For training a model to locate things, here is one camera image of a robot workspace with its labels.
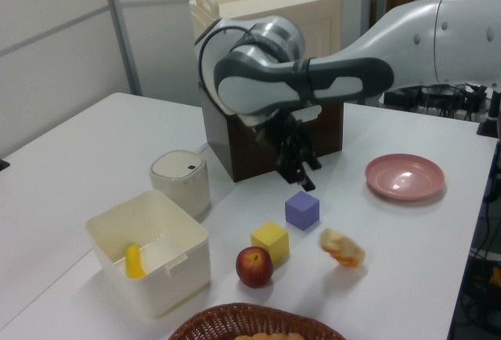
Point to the brown wicker basket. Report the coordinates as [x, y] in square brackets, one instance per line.
[219, 322]

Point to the red apple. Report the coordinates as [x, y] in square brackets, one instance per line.
[254, 266]

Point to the black stand clamp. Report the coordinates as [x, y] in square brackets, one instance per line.
[489, 116]

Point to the small white lidded bin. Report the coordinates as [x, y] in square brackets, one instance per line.
[182, 183]

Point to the large toasted bread roll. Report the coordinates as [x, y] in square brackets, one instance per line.
[342, 248]

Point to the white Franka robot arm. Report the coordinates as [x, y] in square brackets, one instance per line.
[391, 54]

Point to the white plastic open box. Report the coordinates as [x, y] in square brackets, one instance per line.
[156, 273]

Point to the yellow toy banana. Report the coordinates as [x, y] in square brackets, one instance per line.
[134, 262]

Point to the dark brown wooden box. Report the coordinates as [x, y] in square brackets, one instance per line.
[242, 152]

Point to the yellow foam cube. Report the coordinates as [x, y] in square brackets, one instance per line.
[271, 243]

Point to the pink plastic plate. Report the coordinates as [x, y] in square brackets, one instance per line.
[405, 177]

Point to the small toasted bread roll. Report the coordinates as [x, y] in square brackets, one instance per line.
[270, 336]

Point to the purple foam cube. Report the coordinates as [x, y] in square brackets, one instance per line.
[302, 210]

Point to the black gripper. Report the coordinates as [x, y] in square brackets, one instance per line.
[287, 148]

